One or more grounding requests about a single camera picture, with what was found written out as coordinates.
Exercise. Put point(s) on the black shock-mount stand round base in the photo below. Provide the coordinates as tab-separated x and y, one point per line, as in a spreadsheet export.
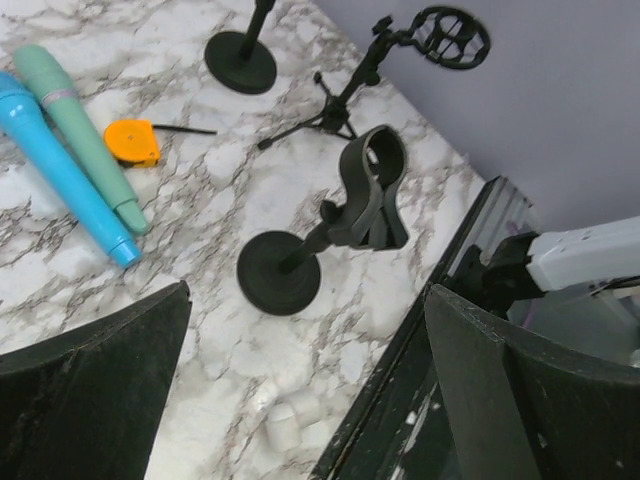
239	60

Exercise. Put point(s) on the black shock-mount tripod stand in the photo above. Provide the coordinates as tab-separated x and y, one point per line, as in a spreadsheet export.
448	37

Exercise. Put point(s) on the small white plastic fitting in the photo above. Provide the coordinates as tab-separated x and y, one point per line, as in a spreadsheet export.
288	417

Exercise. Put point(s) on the blue microphone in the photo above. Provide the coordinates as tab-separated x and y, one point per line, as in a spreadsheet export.
23	121

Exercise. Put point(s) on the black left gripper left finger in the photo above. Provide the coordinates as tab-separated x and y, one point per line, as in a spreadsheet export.
87	404

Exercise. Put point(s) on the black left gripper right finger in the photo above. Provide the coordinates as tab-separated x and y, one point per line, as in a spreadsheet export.
521	406

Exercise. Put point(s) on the orange tape measure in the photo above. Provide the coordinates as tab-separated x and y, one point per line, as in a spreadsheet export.
132	143

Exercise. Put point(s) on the black round-base microphone stand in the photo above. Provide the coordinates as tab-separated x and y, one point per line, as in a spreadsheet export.
279	272

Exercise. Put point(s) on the mint green microphone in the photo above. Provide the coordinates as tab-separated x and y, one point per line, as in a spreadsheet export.
44	77

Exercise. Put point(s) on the black hex key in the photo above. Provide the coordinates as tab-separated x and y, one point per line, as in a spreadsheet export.
181	129

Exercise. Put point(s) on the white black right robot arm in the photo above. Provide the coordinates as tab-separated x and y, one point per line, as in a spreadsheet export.
529	265

